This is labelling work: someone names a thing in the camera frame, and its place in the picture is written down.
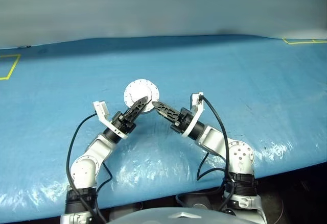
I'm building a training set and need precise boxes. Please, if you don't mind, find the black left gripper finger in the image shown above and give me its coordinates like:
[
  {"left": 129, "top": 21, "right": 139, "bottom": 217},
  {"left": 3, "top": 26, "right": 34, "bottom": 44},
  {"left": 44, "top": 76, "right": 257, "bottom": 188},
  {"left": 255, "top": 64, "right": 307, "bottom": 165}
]
[
  {"left": 132, "top": 96, "right": 150, "bottom": 123},
  {"left": 125, "top": 96, "right": 148, "bottom": 119}
]

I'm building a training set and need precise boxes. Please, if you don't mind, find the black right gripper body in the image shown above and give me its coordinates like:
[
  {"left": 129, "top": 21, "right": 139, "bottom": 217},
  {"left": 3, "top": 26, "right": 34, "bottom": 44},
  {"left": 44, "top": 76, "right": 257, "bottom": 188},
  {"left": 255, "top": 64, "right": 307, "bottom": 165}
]
[{"left": 170, "top": 108, "right": 194, "bottom": 134}]

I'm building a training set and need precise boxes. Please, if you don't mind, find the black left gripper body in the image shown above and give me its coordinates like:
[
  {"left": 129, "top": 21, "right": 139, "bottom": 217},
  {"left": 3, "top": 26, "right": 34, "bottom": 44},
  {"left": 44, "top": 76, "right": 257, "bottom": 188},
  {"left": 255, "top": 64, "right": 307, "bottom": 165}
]
[{"left": 111, "top": 111, "right": 137, "bottom": 136}]

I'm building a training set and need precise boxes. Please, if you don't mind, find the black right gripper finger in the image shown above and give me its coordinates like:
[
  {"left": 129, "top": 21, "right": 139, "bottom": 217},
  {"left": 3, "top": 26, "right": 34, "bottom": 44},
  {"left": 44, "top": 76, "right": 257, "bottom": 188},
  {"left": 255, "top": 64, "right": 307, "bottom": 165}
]
[
  {"left": 152, "top": 101, "right": 181, "bottom": 116},
  {"left": 158, "top": 109, "right": 179, "bottom": 123}
]

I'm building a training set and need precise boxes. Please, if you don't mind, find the round hinged motor lid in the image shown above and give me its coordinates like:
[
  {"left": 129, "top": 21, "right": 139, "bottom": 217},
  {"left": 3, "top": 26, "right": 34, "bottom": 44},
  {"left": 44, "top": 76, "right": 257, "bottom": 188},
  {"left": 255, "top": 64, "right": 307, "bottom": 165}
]
[{"left": 124, "top": 79, "right": 160, "bottom": 114}]

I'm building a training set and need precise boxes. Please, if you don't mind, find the blue plastic table cover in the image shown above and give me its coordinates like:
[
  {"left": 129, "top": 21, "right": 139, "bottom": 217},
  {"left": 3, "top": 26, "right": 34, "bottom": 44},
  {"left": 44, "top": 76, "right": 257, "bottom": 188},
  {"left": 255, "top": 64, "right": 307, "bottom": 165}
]
[{"left": 0, "top": 34, "right": 327, "bottom": 221}]

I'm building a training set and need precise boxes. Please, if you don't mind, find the grey robot torso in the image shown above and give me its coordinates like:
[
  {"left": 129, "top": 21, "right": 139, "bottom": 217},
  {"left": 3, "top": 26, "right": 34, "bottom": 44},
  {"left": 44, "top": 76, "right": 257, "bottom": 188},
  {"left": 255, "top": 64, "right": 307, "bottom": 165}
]
[{"left": 107, "top": 207, "right": 230, "bottom": 224}]

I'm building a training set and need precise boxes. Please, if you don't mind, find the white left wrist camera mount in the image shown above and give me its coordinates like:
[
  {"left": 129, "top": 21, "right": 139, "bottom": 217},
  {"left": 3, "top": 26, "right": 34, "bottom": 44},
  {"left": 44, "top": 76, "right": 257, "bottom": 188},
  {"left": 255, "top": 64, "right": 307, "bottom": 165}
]
[{"left": 92, "top": 101, "right": 128, "bottom": 140}]

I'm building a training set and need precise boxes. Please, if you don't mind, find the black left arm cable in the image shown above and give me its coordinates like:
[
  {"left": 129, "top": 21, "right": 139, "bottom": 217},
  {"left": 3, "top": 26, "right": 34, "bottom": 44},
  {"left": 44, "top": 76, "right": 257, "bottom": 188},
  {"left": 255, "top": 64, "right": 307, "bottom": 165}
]
[{"left": 65, "top": 113, "right": 113, "bottom": 224}]

